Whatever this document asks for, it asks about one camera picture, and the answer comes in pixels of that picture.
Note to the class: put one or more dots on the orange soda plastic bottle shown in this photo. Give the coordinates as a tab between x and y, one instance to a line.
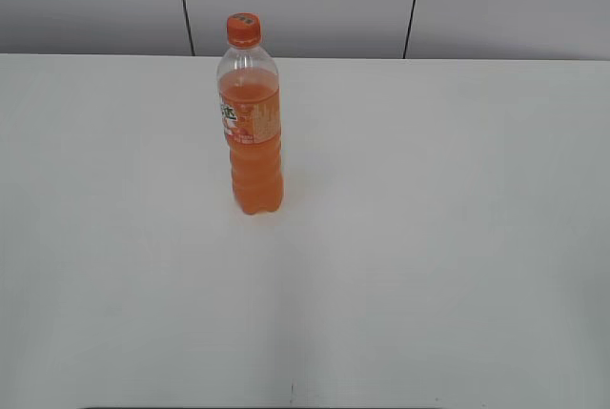
249	92

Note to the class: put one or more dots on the orange bottle cap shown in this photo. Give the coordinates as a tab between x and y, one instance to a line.
243	30

